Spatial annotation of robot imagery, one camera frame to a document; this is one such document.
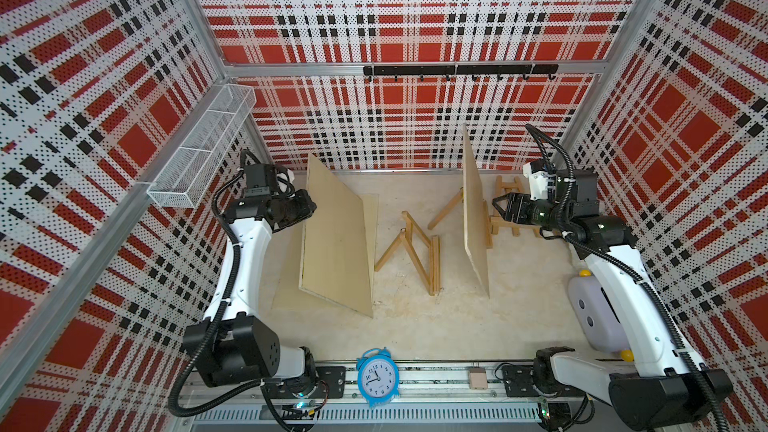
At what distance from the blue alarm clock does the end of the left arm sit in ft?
1.35

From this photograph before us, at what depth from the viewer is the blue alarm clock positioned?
0.72m

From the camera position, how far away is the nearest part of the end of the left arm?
A: 53 centimetres
